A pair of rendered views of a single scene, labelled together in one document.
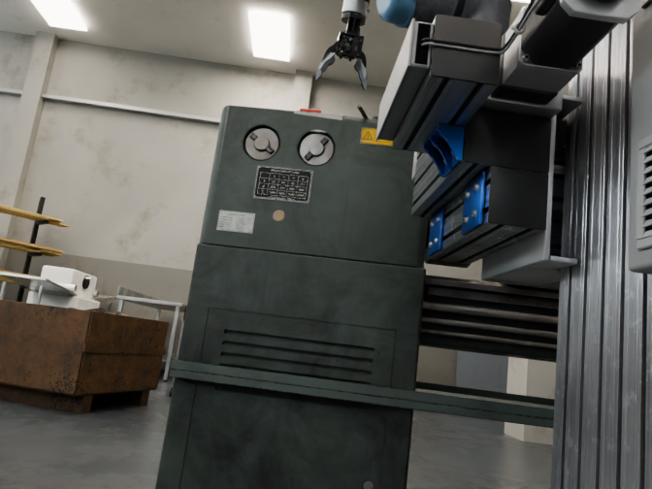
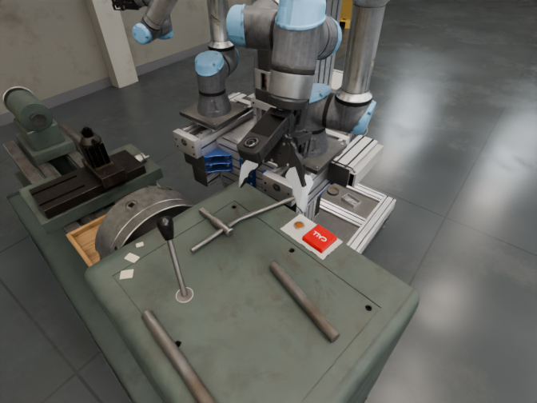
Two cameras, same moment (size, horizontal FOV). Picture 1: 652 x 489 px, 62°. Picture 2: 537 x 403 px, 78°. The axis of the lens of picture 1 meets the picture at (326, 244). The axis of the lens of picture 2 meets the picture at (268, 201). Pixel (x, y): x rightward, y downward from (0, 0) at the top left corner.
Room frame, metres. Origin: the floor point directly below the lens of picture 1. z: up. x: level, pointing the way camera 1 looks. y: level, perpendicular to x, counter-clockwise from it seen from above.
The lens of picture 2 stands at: (1.90, 0.33, 1.86)
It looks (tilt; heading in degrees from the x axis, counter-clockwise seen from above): 42 degrees down; 220
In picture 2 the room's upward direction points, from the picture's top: straight up
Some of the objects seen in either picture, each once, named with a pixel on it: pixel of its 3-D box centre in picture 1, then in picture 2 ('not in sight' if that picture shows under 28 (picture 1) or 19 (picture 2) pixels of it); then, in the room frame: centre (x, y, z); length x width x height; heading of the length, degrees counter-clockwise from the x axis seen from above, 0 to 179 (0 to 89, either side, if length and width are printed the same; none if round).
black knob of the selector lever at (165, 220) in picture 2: not in sight; (166, 227); (1.69, -0.11, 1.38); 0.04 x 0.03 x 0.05; 85
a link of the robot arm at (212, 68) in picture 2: not in sight; (210, 71); (1.00, -0.75, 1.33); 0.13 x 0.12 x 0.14; 24
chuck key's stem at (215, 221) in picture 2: not in sight; (215, 221); (1.54, -0.14, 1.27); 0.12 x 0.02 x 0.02; 86
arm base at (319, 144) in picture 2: not in sight; (308, 134); (0.98, -0.25, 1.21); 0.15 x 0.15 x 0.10
